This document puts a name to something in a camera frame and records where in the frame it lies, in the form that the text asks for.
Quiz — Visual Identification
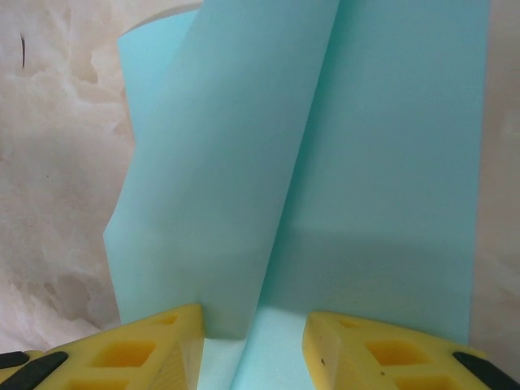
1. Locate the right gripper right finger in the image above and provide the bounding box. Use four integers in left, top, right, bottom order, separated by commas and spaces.
304, 310, 520, 390

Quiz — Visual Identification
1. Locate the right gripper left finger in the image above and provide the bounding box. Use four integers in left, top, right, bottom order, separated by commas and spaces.
0, 302, 206, 390

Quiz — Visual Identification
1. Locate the turquoise cloth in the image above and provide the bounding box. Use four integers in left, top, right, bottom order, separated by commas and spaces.
103, 0, 492, 390

